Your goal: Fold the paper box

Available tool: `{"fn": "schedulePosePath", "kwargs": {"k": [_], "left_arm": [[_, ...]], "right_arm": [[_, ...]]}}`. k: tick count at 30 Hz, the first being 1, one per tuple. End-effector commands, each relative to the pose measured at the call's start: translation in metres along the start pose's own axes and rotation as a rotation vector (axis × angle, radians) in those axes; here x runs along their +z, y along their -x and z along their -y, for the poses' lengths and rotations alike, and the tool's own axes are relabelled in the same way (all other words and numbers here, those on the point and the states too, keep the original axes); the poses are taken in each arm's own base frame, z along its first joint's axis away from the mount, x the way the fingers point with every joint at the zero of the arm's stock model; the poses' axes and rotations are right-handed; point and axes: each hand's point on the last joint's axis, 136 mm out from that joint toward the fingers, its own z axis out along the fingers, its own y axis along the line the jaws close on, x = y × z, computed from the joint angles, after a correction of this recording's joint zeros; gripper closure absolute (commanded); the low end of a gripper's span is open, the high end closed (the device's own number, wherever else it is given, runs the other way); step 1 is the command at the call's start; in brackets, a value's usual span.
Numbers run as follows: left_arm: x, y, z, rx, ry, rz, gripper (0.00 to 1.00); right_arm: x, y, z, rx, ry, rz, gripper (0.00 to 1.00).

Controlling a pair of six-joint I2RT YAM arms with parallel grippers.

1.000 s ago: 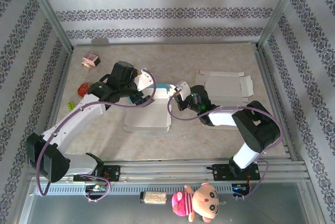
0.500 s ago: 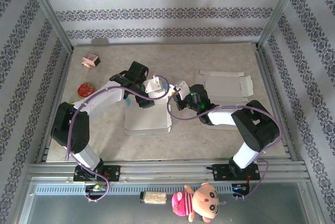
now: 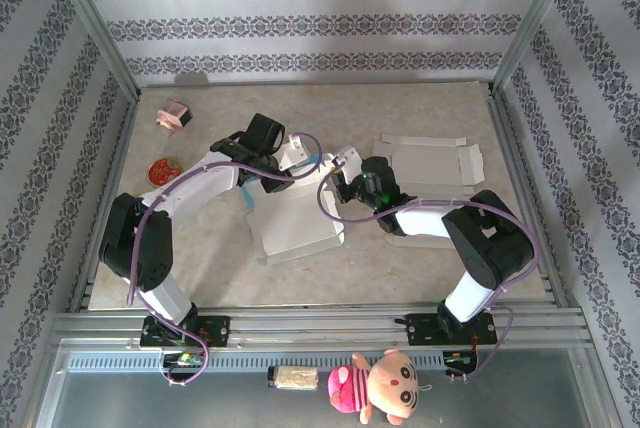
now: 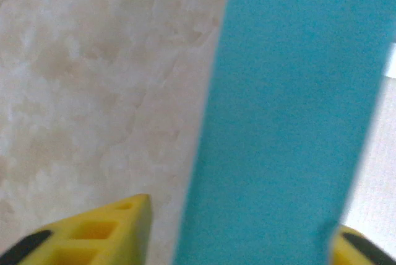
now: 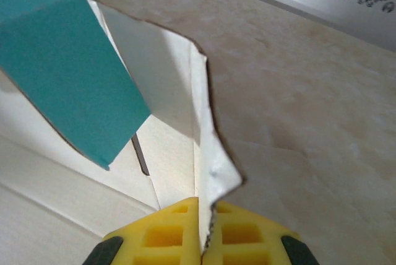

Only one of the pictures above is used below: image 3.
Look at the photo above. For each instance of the blue white paper box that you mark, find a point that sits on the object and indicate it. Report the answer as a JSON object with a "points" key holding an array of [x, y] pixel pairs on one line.
{"points": [[295, 228]]}

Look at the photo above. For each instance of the small pink toy box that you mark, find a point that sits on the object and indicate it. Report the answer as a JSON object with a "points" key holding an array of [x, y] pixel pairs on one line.
{"points": [[172, 115]]}

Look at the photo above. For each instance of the small circuit board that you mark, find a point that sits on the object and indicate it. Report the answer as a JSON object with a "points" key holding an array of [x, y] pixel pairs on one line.
{"points": [[182, 359], [457, 359]]}

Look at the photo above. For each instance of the red round disc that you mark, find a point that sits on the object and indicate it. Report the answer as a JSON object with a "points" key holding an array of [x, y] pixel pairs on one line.
{"points": [[165, 172]]}

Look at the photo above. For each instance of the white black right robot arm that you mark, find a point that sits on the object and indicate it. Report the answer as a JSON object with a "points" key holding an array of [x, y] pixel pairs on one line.
{"points": [[490, 243]]}

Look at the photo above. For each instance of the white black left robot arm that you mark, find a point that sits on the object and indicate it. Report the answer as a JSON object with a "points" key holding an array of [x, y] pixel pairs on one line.
{"points": [[145, 248]]}

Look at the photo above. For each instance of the aluminium frame post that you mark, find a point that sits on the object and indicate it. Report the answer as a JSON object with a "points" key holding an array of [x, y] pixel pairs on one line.
{"points": [[532, 23], [92, 23]]}

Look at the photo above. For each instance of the aluminium side rail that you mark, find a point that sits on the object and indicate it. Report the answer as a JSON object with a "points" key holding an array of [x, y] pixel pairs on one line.
{"points": [[121, 148], [512, 148]]}

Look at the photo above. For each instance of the grey metal shelf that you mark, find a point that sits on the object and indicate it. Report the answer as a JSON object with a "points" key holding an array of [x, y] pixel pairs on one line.
{"points": [[150, 403]]}

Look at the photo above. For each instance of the white roll with black cap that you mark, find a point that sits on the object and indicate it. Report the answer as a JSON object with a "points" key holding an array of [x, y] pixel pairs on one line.
{"points": [[295, 378]]}

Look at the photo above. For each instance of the yellow white paper box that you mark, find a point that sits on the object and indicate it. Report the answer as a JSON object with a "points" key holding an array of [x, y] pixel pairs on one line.
{"points": [[430, 158]]}

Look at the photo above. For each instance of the aluminium cross rail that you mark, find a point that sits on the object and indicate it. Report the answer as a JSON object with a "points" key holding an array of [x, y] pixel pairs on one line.
{"points": [[320, 330]]}

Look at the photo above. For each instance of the pink plush doll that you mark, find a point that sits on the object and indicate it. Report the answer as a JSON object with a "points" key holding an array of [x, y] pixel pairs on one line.
{"points": [[380, 388]]}

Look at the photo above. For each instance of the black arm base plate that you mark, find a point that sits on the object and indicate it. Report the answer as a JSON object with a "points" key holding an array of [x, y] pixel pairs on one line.
{"points": [[217, 330], [420, 329]]}

